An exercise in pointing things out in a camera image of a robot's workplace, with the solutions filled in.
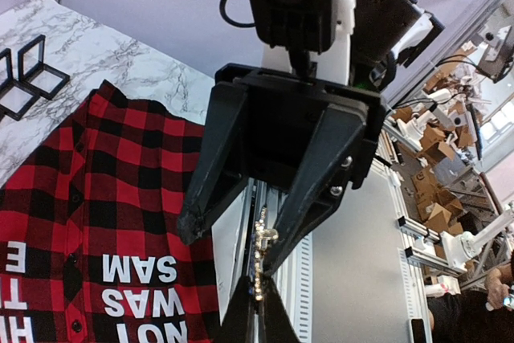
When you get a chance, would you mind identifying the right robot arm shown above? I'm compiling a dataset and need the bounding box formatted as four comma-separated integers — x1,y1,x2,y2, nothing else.
177,0,442,276

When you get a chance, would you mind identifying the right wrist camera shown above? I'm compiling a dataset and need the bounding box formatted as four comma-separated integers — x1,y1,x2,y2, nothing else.
240,0,358,79

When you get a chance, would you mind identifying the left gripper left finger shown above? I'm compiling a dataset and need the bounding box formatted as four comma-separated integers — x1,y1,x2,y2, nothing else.
214,276,255,343

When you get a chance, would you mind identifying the aluminium front rail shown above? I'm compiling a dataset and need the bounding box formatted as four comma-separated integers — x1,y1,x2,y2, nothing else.
223,179,312,342

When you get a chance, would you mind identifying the cardboard box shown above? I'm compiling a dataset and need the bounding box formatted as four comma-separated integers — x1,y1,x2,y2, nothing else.
394,124,467,231

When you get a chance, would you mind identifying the black display box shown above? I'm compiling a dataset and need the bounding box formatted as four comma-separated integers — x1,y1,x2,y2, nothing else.
1,48,38,121
17,35,71,100

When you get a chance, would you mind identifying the red black plaid shirt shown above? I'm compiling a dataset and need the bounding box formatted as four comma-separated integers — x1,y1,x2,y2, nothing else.
1,82,220,342

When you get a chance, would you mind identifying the black display box right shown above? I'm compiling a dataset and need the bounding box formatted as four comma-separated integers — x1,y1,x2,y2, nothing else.
17,35,71,100

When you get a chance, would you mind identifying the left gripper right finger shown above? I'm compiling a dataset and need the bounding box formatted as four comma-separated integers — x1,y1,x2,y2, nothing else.
256,278,300,343

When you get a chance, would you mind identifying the black display box middle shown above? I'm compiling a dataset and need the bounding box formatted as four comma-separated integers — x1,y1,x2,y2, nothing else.
1,48,38,121

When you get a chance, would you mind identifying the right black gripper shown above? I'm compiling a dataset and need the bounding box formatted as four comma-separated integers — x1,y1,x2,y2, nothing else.
177,63,386,276

